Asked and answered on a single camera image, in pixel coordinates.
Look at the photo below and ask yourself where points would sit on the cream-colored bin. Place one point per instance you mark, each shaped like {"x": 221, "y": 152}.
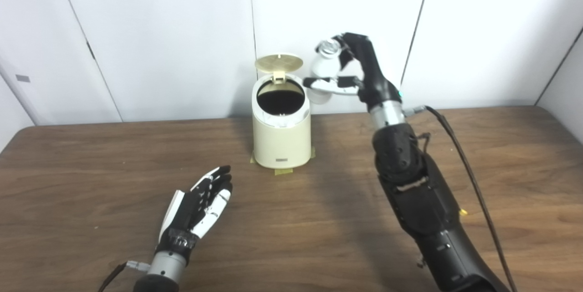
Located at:
{"x": 282, "y": 141}

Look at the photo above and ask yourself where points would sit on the small grey wall label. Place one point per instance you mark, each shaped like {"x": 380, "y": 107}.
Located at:
{"x": 23, "y": 78}

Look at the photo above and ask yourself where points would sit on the black door hinge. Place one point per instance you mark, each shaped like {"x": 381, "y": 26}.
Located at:
{"x": 90, "y": 50}

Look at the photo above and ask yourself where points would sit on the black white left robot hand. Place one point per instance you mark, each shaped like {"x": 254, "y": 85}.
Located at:
{"x": 191, "y": 210}

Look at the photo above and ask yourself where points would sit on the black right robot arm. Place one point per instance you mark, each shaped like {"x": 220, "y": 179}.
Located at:
{"x": 419, "y": 196}

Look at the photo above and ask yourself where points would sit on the round cream bin lid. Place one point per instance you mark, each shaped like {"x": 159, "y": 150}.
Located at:
{"x": 278, "y": 62}

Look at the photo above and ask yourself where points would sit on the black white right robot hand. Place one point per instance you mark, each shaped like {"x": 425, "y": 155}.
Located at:
{"x": 375, "y": 84}

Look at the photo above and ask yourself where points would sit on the small white plastic bottle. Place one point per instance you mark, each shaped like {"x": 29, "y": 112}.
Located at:
{"x": 324, "y": 65}

